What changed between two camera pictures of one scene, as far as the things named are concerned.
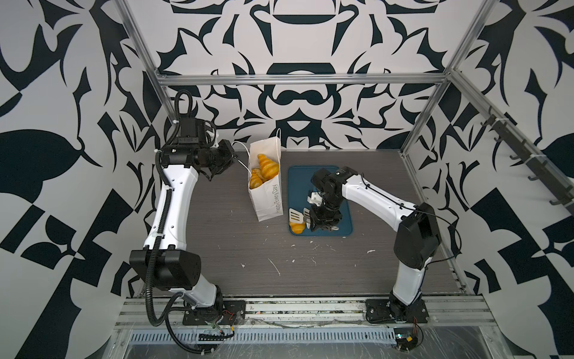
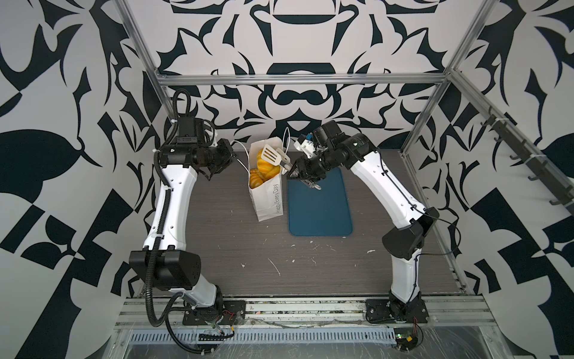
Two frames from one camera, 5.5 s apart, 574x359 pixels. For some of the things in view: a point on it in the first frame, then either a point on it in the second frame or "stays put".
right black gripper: x=318 y=221 → x=303 y=170
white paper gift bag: x=266 y=198 stays put
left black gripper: x=229 y=156 stays put
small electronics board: x=406 y=338 stays put
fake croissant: x=256 y=179 stays put
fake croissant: x=297 y=228 → x=267 y=169
